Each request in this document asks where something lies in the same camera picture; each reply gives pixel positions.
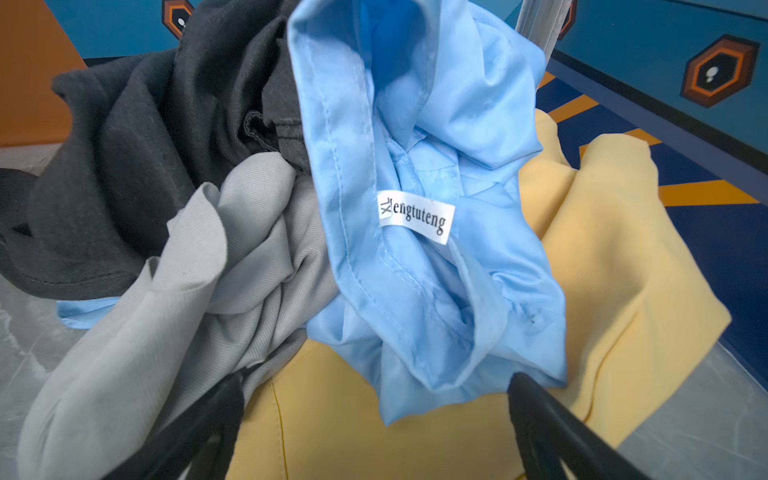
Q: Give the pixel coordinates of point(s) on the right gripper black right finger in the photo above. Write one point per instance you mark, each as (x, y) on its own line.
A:
(553, 443)

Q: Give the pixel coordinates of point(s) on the light grey cloth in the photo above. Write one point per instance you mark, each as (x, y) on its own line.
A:
(244, 268)

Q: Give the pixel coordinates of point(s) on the aluminium corner post right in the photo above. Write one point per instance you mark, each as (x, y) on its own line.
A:
(542, 21)

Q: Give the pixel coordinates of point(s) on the yellow cloth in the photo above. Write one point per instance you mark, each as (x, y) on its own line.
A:
(640, 317)

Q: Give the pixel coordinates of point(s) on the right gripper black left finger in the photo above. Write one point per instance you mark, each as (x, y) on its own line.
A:
(198, 444)

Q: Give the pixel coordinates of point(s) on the light blue shirt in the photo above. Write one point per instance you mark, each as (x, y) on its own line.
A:
(417, 117)

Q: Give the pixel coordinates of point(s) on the dark grey cloth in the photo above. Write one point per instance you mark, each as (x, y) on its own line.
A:
(147, 131)

